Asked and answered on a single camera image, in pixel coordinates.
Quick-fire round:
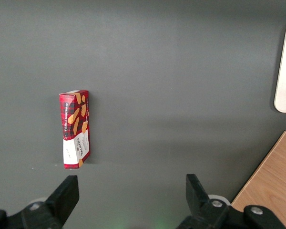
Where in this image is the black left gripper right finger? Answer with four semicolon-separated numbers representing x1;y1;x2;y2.
178;174;230;229

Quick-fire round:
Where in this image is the wooden drawer cabinet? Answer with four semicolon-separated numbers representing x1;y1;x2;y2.
230;130;286;229

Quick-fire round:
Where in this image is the red tartan shortbread box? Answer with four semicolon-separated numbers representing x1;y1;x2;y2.
59;89;90;170

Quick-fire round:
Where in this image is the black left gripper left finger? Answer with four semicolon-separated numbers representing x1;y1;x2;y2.
21;175;80;229

